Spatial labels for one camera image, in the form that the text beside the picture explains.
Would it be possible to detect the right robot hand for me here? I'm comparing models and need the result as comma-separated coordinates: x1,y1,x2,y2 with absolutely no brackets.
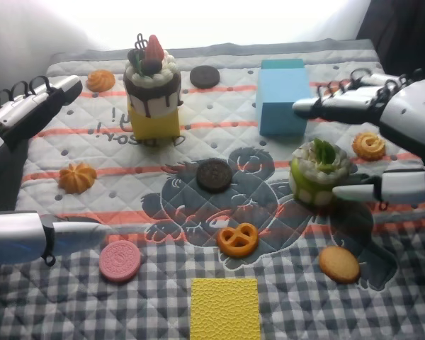
292,67,425,210

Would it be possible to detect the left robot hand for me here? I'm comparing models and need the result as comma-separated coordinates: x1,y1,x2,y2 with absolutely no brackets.
0,74,109,266

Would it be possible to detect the green drip toy cake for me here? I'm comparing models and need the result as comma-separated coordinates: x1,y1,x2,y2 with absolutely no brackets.
289,138,351,206

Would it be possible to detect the chocolate drip toy cake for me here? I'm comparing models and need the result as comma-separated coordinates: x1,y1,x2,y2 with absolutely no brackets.
123,33,183,118

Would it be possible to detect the blue foam block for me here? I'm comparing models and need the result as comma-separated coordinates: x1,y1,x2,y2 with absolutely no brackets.
255,68,312,137

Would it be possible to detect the yellow foam cube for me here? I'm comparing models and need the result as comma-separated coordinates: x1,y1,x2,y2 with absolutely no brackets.
190,278,262,340

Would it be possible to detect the yellow spiral cookie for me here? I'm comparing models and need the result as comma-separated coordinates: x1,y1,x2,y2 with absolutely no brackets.
352,131,387,161

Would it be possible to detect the orange ridged star cookie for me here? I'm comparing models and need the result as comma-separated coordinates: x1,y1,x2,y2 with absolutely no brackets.
58,162,97,195

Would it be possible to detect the pink sandwich cookie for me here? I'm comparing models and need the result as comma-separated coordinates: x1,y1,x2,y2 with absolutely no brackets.
98,239,142,283

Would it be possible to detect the teal flat block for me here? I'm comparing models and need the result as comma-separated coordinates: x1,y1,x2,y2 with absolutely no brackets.
261,59,305,71

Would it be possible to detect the plain round tan cookie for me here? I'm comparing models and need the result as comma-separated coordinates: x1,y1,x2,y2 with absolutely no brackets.
318,246,361,284

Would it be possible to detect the orange rosette cookie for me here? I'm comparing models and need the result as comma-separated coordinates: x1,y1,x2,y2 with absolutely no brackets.
86,69,116,92

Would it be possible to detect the grey quilt with printed bear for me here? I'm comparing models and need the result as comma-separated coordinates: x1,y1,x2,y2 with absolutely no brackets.
0,38,425,340

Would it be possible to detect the dark chocolate sandwich cookie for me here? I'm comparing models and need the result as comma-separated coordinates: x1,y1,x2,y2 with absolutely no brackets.
196,158,231,194
189,65,221,88

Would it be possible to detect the orange pretzel cookie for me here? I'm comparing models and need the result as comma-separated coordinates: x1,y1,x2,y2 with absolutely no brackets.
216,222,259,258

